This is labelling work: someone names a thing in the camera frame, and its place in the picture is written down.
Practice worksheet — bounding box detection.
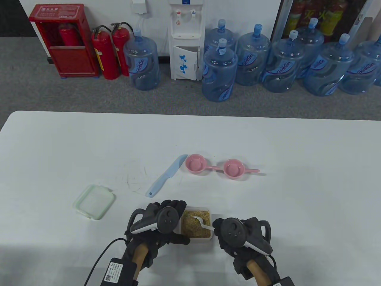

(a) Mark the pink handled bowl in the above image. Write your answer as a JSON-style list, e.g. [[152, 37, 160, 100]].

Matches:
[[223, 159, 260, 179], [185, 154, 222, 175]]

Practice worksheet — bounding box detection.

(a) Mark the row of blue water jugs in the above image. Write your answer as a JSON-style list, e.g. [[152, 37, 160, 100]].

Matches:
[[202, 18, 381, 102]]

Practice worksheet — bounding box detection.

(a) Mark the red fire extinguisher cabinet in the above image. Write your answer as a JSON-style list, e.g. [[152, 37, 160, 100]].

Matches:
[[29, 4, 100, 79]]

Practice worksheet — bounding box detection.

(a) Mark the person's right hand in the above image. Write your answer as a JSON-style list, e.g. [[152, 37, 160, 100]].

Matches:
[[212, 217, 273, 268]]

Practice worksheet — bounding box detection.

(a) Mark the person's right forearm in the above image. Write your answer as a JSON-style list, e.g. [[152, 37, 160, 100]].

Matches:
[[234, 256, 283, 286]]

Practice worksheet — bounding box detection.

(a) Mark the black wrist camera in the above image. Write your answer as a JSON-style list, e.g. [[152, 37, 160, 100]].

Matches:
[[232, 256, 253, 279], [142, 246, 160, 270]]

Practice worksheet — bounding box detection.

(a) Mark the white wall box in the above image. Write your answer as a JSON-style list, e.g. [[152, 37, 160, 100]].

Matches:
[[132, 0, 148, 14]]

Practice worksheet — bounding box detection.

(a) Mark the grey leaning panel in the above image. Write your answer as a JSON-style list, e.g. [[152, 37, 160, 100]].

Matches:
[[347, 16, 374, 45]]

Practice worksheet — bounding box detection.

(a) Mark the light blue plastic knife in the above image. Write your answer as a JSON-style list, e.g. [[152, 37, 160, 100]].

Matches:
[[145, 154, 188, 198]]

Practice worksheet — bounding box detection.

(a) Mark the clear plastic sesame container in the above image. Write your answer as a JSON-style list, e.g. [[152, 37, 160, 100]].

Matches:
[[179, 209, 213, 242]]

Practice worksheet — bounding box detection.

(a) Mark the black grey hand controller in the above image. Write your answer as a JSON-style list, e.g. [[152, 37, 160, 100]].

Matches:
[[128, 207, 181, 235], [221, 217, 273, 256]]

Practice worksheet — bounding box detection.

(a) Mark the large blue water bottle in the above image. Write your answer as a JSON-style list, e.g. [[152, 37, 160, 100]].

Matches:
[[123, 29, 161, 91]]

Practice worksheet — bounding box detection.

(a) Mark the white plastic coffee spoon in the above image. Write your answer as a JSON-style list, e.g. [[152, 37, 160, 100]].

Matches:
[[192, 216, 215, 231]]

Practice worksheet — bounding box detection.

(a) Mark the white water dispenser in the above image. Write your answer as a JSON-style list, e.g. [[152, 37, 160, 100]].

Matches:
[[168, 0, 206, 81]]

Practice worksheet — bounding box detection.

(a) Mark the black labelled wrist box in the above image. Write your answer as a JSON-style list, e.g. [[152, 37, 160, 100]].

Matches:
[[269, 277, 295, 286], [101, 258, 140, 286]]

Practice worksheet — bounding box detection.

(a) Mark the white sesame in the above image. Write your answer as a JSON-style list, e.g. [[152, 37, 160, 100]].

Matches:
[[182, 210, 212, 239]]

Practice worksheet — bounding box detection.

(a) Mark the red fire extinguisher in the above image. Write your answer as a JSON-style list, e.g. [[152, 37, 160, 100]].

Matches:
[[111, 22, 134, 77], [91, 25, 120, 80]]

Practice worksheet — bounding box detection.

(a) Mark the clear green-rimmed container lid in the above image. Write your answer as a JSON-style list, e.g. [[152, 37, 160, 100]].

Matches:
[[73, 184, 116, 221]]

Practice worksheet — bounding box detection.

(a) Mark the person's left forearm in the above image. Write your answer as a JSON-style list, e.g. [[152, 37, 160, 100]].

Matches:
[[122, 241, 160, 286]]

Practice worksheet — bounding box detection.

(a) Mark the black cable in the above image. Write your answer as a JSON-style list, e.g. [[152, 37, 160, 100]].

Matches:
[[83, 238, 128, 286]]

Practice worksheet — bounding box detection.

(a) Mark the person's left hand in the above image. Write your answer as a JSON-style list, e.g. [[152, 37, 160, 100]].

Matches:
[[124, 200, 191, 257]]

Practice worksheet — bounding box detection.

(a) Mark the red extinguisher inside cabinet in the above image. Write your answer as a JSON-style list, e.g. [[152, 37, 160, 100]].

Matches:
[[58, 24, 82, 46]]

